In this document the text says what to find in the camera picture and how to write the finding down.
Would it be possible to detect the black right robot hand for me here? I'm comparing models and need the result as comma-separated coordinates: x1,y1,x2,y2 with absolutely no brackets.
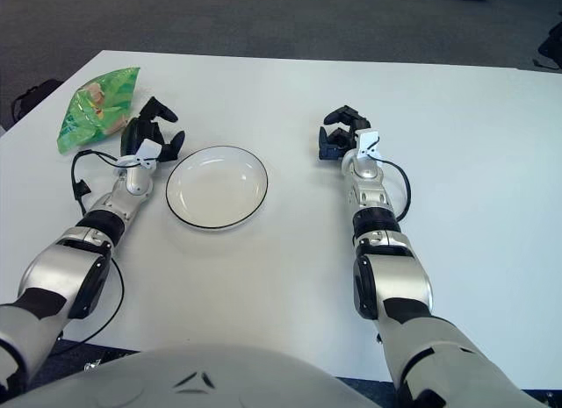
316,104,381,161

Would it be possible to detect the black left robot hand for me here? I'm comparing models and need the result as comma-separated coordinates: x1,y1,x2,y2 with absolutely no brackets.
119,96,186,171

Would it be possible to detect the green snack bag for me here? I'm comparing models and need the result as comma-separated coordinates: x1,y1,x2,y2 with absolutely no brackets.
56,67,141,154

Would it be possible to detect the white plate black rim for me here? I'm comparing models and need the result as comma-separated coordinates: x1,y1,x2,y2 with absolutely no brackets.
165,145,270,230

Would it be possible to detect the black backpack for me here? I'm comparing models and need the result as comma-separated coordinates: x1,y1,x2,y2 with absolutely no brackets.
11,78,65,122

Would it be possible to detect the grey robot torso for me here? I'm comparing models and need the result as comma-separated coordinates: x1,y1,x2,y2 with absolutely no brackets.
0,342,383,408

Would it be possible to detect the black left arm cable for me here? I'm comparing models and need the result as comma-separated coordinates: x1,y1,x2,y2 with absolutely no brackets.
54,149,146,347

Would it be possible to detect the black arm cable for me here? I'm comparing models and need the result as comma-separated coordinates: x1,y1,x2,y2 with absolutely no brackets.
377,157,412,220
54,149,146,347

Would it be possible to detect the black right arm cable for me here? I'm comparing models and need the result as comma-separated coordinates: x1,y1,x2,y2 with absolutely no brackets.
377,157,412,220

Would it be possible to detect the black bag with straps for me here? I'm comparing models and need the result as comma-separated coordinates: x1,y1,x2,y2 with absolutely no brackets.
533,19,562,71

